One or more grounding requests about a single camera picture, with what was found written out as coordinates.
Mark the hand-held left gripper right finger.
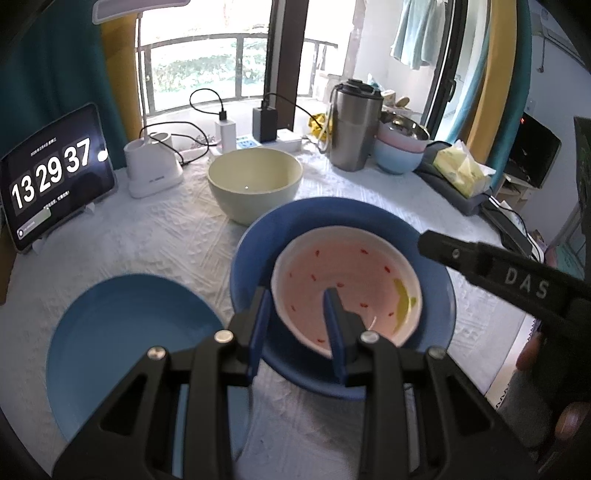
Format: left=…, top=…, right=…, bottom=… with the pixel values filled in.
left=323, top=287, right=539, bottom=480

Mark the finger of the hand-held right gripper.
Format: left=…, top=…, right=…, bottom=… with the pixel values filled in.
left=418, top=230, right=497, bottom=283

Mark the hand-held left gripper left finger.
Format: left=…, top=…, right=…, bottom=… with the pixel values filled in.
left=52, top=286, right=273, bottom=480

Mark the pink bowl with red specks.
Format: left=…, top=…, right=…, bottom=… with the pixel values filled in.
left=270, top=226, right=423, bottom=360

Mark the blue plate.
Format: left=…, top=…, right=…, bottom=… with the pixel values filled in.
left=45, top=273, right=254, bottom=457

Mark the person's right hand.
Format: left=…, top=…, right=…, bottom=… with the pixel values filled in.
left=516, top=333, right=591, bottom=446

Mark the grey pouch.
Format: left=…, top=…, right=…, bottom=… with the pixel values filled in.
left=413, top=141, right=497, bottom=217

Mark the black flat device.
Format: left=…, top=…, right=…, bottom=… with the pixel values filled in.
left=482, top=203, right=544, bottom=264

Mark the yellow tissue pack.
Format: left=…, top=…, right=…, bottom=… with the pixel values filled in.
left=433, top=140, right=497, bottom=199

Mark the small light blue bowl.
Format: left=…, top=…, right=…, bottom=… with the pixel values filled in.
left=373, top=138, right=424, bottom=175

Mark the small pink bowl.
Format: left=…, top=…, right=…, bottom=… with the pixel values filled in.
left=378, top=121, right=430, bottom=154

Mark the white textured tablecloth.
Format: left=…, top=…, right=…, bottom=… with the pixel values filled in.
left=0, top=134, right=550, bottom=480

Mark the black appliance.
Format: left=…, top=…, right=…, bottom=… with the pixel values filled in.
left=503, top=113, right=562, bottom=188

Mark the cream bowl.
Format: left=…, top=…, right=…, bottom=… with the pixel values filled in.
left=207, top=148, right=304, bottom=227

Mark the steel bowl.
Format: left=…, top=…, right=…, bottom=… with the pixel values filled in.
left=381, top=108, right=431, bottom=139

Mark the steel thermos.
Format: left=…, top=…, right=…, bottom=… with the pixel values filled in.
left=328, top=78, right=385, bottom=172

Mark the yellow plastic object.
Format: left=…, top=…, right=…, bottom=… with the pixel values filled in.
left=308, top=114, right=333, bottom=140

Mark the white desk lamp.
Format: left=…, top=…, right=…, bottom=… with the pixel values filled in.
left=91, top=0, right=191, bottom=199

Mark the white power strip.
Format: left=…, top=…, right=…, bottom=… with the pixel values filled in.
left=235, top=129, right=303, bottom=155

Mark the teal curtain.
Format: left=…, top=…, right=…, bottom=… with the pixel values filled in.
left=0, top=0, right=130, bottom=169
left=489, top=0, right=532, bottom=185

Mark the white charger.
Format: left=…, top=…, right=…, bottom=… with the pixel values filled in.
left=215, top=119, right=237, bottom=155

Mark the yellow curtain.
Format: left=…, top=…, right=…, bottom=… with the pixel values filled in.
left=450, top=0, right=509, bottom=192
left=99, top=14, right=144, bottom=141

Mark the black charger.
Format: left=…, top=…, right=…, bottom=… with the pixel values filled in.
left=252, top=107, right=279, bottom=144

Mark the clear tablet stand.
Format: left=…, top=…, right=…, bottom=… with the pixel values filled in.
left=25, top=196, right=118, bottom=254

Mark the light blue hanging towel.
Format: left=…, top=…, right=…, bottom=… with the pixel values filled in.
left=390, top=0, right=455, bottom=70

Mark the white air conditioner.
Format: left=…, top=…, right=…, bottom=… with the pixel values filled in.
left=531, top=14, right=583, bottom=57

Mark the tablet showing clock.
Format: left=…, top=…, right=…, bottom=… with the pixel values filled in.
left=0, top=102, right=116, bottom=252

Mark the balcony railing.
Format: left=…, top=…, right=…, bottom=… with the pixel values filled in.
left=139, top=34, right=338, bottom=112

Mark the black lamp cable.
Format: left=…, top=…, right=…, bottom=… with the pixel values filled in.
left=139, top=121, right=218, bottom=167

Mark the black charger cable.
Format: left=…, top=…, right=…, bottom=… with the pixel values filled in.
left=189, top=88, right=228, bottom=121
left=262, top=92, right=333, bottom=153

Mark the black door frame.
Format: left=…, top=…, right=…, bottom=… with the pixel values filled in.
left=263, top=0, right=490, bottom=139

